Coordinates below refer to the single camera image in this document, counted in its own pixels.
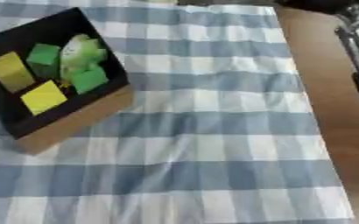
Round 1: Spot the tan cardboard box black inside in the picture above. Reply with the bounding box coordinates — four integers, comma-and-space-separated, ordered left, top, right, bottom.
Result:
0, 6, 137, 156

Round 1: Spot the green block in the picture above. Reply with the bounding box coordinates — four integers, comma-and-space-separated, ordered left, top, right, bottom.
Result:
25, 43, 63, 79
69, 67, 111, 95

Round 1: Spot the green and white soft toy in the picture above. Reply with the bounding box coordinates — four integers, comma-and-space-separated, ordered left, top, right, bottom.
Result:
58, 33, 109, 82

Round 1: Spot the yellow block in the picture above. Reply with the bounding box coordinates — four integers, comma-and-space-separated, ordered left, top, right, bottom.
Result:
18, 80, 69, 116
0, 51, 38, 94

